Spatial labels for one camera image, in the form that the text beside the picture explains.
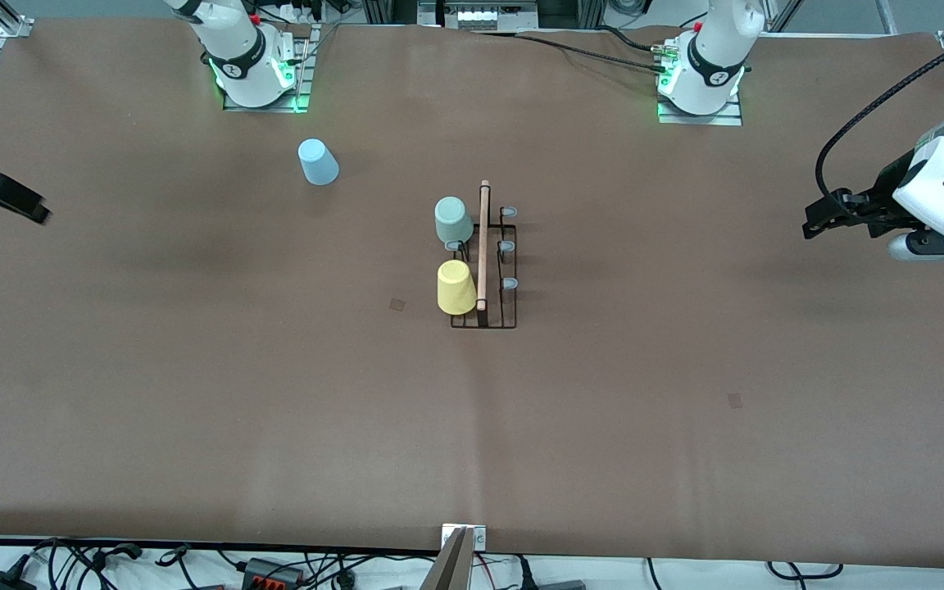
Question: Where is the pale green plastic cup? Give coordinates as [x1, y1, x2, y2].
[435, 197, 475, 247]

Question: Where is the yellow plastic cup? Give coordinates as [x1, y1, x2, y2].
[437, 260, 478, 316]

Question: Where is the thick black cable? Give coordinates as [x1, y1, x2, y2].
[595, 25, 657, 53]

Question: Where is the light blue plastic cup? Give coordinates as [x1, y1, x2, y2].
[297, 138, 340, 187]

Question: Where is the black orange connector box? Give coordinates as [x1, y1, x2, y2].
[241, 557, 306, 588]

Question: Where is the black looped floor cable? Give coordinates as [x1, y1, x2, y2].
[765, 560, 843, 581]

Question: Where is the brown table mat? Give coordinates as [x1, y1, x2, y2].
[0, 18, 944, 570]

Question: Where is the thin black cable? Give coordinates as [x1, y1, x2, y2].
[472, 29, 665, 73]

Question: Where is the aluminium profile bracket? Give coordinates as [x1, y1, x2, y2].
[419, 524, 489, 590]

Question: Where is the white power strip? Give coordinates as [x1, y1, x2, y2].
[438, 3, 540, 30]

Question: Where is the black wire cup holder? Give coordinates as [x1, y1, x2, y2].
[442, 179, 520, 330]

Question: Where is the aluminium corner extrusion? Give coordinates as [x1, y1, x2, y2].
[0, 0, 36, 39]

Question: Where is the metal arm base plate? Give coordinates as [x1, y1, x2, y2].
[657, 78, 744, 127]
[222, 23, 315, 114]

